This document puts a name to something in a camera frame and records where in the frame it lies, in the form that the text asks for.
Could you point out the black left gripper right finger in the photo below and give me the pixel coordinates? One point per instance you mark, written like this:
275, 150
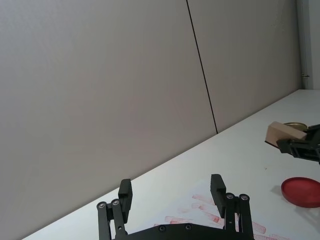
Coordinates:
220, 200

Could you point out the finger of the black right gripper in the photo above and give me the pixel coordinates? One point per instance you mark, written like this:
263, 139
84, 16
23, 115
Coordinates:
313, 133
297, 148

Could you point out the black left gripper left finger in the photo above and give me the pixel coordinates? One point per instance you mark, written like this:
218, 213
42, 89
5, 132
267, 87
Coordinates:
123, 207

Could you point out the pale wooden block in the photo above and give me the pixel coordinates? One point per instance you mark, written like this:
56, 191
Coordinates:
281, 133

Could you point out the round red plastic lid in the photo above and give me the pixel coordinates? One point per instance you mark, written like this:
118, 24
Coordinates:
301, 191

